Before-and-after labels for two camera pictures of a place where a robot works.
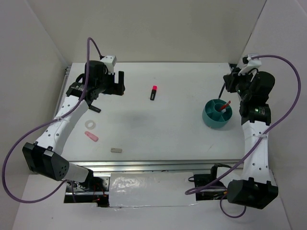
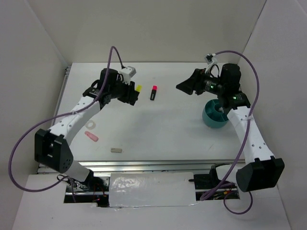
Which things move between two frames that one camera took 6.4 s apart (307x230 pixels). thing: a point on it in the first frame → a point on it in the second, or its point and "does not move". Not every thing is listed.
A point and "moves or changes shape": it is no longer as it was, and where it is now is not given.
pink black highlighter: x=153 y=92 does not move
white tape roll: x=89 y=124 does not move
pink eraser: x=91 y=136 does not move
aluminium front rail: x=159 y=166 does not move
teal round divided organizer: x=216 y=113 does not move
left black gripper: x=117 y=88 → x=130 y=96
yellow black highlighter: x=96 y=109 moves or changes shape
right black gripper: x=231 y=79 → x=194 y=82
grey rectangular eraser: x=116 y=150 does not move
